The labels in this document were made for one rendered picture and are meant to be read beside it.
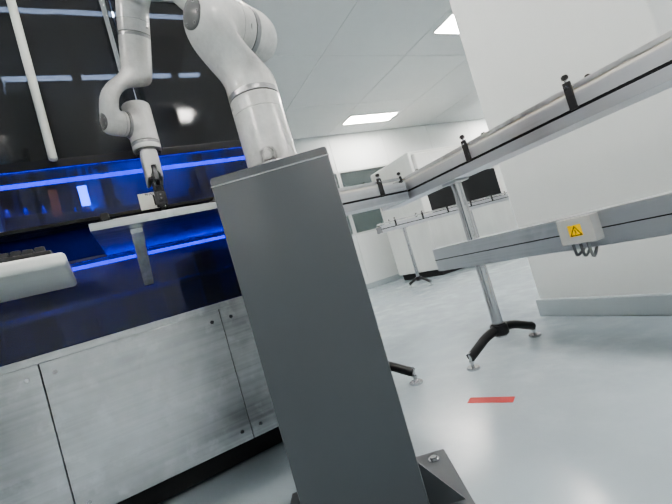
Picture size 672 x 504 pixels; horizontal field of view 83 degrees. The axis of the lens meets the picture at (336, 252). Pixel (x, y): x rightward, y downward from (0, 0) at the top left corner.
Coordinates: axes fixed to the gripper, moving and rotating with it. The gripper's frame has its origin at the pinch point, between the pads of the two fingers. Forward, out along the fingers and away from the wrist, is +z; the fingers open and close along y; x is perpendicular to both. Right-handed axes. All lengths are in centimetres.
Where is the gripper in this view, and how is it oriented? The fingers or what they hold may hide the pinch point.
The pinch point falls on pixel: (161, 199)
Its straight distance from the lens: 134.1
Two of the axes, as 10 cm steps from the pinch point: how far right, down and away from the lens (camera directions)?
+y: 4.3, -1.6, -8.9
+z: 2.8, 9.6, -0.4
